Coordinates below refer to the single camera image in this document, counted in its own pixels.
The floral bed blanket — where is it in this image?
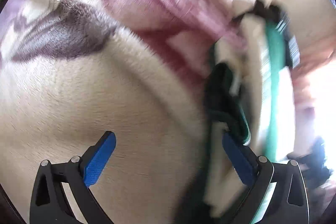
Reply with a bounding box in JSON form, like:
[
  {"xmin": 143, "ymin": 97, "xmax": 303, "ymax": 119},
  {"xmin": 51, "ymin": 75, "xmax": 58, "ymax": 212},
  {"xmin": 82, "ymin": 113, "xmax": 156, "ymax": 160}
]
[{"xmin": 1, "ymin": 0, "xmax": 252, "ymax": 223}]

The green varsity jacket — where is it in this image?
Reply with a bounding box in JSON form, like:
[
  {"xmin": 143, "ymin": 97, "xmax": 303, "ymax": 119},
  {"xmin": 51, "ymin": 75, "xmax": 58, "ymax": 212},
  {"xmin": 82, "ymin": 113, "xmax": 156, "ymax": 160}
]
[{"xmin": 174, "ymin": 0, "xmax": 309, "ymax": 223}]

